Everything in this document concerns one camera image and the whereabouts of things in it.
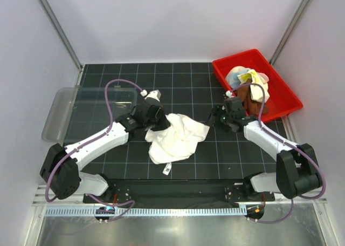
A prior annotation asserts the purple cable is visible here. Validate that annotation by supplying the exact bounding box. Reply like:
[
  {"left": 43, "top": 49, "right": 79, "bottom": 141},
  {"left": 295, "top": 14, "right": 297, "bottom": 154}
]
[
  {"left": 233, "top": 83, "right": 328, "bottom": 224},
  {"left": 44, "top": 79, "right": 146, "bottom": 236}
]

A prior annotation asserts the large white towel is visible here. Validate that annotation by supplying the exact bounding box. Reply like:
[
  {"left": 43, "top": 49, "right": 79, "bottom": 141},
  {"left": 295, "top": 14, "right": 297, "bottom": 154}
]
[{"left": 145, "top": 113, "right": 210, "bottom": 165}]

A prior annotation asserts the patterned white cloth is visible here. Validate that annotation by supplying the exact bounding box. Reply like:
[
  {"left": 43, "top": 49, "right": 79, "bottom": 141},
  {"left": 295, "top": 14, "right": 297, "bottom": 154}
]
[{"left": 225, "top": 66, "right": 270, "bottom": 103}]

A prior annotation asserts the left aluminium frame post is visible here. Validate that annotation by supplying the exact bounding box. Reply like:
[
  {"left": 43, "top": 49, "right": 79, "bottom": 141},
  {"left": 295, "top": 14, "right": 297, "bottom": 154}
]
[{"left": 37, "top": 0, "right": 82, "bottom": 71}]

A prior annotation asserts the slotted metal rail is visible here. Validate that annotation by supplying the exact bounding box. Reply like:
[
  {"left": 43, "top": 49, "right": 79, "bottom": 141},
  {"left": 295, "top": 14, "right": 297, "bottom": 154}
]
[{"left": 45, "top": 205, "right": 247, "bottom": 217}]

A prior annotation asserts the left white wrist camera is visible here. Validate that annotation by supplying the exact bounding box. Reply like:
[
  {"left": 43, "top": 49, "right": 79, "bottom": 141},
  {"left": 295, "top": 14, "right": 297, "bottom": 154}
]
[{"left": 140, "top": 90, "right": 161, "bottom": 102}]

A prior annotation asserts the brown towel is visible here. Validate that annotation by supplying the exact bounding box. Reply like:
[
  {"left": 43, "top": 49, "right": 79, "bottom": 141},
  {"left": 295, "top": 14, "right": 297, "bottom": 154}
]
[{"left": 234, "top": 79, "right": 263, "bottom": 115}]

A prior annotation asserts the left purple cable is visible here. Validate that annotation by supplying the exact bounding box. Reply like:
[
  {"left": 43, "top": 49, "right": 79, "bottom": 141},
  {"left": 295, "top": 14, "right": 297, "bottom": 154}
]
[{"left": 44, "top": 79, "right": 146, "bottom": 236}]

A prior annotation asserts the red plastic bin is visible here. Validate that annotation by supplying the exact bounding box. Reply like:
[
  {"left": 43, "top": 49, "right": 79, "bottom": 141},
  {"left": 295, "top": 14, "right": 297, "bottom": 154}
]
[{"left": 212, "top": 49, "right": 303, "bottom": 123}]

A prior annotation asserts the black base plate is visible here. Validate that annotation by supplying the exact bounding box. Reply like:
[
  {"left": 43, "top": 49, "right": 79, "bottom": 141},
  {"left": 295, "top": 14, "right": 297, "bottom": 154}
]
[{"left": 82, "top": 178, "right": 275, "bottom": 206}]

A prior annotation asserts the right aluminium frame post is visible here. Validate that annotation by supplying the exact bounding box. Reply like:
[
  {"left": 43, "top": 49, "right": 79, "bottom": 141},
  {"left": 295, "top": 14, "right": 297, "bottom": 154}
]
[{"left": 269, "top": 0, "right": 313, "bottom": 65}]

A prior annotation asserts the clear plastic tray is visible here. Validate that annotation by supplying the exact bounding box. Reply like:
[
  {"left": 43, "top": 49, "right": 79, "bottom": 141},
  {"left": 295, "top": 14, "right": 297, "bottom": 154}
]
[{"left": 41, "top": 85, "right": 138, "bottom": 144}]

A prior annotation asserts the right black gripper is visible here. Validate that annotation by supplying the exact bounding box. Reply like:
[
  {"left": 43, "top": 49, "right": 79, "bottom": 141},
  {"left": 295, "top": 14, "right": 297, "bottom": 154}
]
[{"left": 204, "top": 104, "right": 233, "bottom": 133}]

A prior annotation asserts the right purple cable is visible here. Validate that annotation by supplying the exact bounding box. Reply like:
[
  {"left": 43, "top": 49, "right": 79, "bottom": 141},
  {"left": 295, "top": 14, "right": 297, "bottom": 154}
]
[{"left": 233, "top": 83, "right": 328, "bottom": 224}]

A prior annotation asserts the aluminium frame post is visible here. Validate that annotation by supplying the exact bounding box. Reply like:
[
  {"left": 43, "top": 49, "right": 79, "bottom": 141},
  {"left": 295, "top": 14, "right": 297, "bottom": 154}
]
[
  {"left": 269, "top": 0, "right": 313, "bottom": 65},
  {"left": 37, "top": 0, "right": 82, "bottom": 71}
]

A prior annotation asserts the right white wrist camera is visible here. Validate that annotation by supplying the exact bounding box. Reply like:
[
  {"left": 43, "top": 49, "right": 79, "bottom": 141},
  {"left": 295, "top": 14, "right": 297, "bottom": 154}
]
[{"left": 224, "top": 90, "right": 236, "bottom": 99}]

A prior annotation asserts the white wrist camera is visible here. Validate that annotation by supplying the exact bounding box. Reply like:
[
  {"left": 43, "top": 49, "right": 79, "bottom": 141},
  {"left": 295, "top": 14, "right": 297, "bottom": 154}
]
[
  {"left": 140, "top": 90, "right": 161, "bottom": 102},
  {"left": 224, "top": 90, "right": 236, "bottom": 99}
]

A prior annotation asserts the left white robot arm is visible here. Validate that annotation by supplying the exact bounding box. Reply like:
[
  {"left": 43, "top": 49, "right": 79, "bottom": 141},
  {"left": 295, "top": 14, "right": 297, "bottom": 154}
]
[{"left": 40, "top": 97, "right": 170, "bottom": 203}]

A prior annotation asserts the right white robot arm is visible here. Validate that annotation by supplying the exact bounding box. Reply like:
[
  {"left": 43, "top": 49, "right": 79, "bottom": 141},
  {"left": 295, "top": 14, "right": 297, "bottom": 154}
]
[{"left": 206, "top": 97, "right": 326, "bottom": 201}]

